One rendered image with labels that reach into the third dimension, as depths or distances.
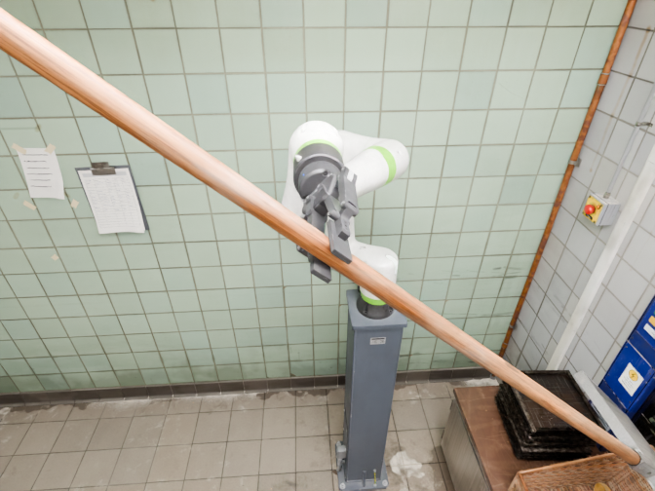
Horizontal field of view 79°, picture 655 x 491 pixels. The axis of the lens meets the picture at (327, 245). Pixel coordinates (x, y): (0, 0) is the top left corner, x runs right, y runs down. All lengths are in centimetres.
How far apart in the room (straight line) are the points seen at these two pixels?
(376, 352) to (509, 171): 104
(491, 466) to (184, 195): 175
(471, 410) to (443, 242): 81
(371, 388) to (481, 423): 56
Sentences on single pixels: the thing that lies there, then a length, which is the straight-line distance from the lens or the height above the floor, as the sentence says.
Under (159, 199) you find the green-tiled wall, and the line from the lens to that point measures 196.
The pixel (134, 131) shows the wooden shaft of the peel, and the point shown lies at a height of 213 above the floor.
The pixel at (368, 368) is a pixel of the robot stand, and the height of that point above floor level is 94.
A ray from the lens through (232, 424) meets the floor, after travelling 270.
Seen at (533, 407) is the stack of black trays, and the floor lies 80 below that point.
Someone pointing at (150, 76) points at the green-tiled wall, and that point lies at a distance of 177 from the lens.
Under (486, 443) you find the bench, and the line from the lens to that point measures 203.
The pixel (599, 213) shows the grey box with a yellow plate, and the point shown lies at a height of 146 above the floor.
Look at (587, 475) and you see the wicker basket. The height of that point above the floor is 66.
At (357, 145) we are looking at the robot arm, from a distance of 121.
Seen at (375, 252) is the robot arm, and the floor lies 145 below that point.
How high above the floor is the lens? 225
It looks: 34 degrees down
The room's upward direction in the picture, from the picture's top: straight up
